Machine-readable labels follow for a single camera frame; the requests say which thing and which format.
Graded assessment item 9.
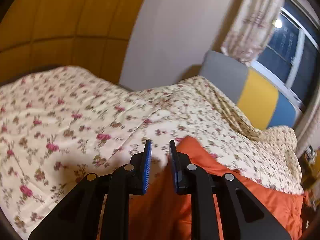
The orange puffer jacket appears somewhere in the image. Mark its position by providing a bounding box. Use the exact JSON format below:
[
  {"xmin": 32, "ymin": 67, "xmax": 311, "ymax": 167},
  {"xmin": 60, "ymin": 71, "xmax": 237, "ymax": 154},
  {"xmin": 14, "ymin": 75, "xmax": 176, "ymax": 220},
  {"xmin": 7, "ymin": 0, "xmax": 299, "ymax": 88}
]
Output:
[{"xmin": 96, "ymin": 135, "xmax": 309, "ymax": 240}]

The wooden bedside table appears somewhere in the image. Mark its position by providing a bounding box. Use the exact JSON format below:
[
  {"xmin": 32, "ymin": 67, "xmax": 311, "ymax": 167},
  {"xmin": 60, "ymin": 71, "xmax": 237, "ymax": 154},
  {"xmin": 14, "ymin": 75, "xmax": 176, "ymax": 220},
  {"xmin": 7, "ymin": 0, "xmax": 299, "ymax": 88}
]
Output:
[{"xmin": 299, "ymin": 146, "xmax": 319, "ymax": 213}]

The floral cream bed quilt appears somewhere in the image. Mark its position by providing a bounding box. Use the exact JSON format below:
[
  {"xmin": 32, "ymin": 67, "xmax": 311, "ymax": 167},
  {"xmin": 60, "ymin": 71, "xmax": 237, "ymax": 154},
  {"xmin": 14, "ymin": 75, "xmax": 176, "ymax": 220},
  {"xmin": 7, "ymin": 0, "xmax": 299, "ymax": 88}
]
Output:
[{"xmin": 1, "ymin": 66, "xmax": 303, "ymax": 239}]

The floral right curtain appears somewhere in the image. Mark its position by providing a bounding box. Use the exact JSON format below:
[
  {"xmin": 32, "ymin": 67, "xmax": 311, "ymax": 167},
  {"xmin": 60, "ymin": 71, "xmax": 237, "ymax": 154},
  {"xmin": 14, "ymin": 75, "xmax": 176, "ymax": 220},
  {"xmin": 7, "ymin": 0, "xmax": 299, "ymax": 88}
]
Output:
[{"xmin": 295, "ymin": 88, "xmax": 319, "ymax": 158}]

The grey yellow blue headboard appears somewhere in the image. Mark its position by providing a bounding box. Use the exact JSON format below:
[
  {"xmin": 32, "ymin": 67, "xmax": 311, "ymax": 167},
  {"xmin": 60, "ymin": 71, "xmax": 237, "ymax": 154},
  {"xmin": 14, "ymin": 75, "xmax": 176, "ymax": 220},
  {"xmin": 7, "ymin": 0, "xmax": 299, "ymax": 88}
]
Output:
[{"xmin": 199, "ymin": 50, "xmax": 298, "ymax": 130}]

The white framed window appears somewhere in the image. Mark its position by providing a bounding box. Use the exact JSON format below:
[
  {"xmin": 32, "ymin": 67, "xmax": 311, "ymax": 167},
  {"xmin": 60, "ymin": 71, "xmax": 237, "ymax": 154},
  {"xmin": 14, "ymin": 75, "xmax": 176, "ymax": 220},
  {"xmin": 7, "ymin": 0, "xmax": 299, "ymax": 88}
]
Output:
[{"xmin": 252, "ymin": 0, "xmax": 319, "ymax": 111}]

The floral cream curtain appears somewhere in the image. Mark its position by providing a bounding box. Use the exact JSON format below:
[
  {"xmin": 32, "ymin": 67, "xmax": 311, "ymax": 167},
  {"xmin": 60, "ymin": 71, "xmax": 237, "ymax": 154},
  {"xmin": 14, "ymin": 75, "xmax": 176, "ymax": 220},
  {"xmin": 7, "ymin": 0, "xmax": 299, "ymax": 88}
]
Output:
[{"xmin": 221, "ymin": 0, "xmax": 284, "ymax": 67}]

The yellow wooden wardrobe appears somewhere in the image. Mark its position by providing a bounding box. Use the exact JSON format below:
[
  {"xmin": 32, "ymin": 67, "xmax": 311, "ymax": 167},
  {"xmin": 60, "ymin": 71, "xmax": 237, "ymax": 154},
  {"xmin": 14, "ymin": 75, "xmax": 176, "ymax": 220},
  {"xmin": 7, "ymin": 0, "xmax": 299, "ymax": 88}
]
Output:
[{"xmin": 1, "ymin": 0, "xmax": 144, "ymax": 84}]

